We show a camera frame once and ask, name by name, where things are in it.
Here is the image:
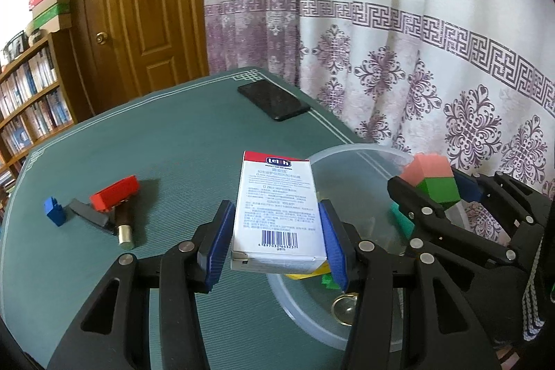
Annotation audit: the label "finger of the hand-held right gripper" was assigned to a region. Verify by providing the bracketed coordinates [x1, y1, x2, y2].
[387, 176, 521, 267]
[452, 170, 550, 225]

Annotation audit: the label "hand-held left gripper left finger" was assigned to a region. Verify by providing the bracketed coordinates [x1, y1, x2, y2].
[45, 200, 237, 370]

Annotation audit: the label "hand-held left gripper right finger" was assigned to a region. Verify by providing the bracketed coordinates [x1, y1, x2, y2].
[319, 199, 497, 370]

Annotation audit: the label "green and pink block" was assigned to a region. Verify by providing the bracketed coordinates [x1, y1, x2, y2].
[399, 152, 461, 205]

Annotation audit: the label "clear plastic bowl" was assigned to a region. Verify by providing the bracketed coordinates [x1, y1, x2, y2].
[265, 144, 469, 353]

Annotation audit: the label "white carton box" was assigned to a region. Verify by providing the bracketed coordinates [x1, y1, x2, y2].
[230, 150, 328, 274]

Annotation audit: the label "brown and gold lipstick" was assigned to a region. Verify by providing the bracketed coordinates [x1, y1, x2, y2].
[113, 201, 135, 251]

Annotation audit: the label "red block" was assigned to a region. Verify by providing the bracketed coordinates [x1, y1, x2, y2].
[89, 176, 140, 211]

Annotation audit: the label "dark grey block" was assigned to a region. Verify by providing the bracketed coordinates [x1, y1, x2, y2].
[69, 199, 114, 229]

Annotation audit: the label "small blue block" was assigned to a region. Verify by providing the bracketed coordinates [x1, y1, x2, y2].
[43, 197, 67, 227]

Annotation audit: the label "green covered desktop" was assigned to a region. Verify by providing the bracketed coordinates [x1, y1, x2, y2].
[0, 67, 434, 370]

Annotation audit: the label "small round metal cap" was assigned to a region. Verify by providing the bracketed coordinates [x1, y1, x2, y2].
[332, 293, 360, 325]

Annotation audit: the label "black smartphone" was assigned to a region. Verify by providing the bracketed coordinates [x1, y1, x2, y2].
[237, 79, 312, 123]

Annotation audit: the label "wooden bookshelf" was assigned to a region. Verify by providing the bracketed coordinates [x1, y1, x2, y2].
[0, 27, 94, 197]

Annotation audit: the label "rows of shelved books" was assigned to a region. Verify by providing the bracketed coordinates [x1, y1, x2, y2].
[0, 49, 72, 180]

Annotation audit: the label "brown wooden door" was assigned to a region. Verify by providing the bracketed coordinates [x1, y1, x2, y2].
[65, 0, 210, 115]

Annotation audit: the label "green storage box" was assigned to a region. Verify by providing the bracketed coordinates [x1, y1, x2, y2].
[32, 1, 72, 28]

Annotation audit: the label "beige storage box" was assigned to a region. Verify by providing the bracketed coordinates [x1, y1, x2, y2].
[31, 0, 72, 16]

